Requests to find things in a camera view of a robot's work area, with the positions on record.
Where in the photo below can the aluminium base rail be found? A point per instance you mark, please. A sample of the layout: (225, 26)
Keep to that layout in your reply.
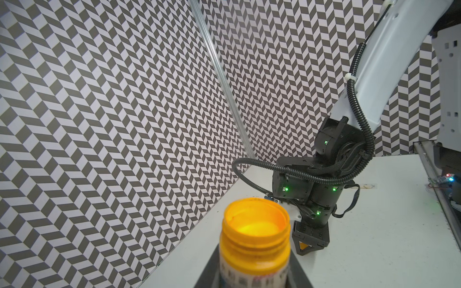
(424, 150)

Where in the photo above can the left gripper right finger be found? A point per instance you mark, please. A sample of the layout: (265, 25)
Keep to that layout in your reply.
(297, 278)

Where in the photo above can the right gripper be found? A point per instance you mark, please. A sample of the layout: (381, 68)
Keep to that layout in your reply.
(312, 233)

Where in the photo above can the orange jar lid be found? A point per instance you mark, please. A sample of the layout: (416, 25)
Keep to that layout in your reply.
(303, 245)

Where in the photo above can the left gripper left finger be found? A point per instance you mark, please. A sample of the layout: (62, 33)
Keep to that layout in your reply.
(210, 276)

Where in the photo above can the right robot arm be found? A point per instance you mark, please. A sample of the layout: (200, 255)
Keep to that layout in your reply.
(345, 143)

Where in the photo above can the orange paint jar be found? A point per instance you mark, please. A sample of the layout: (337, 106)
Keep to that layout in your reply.
(254, 245)

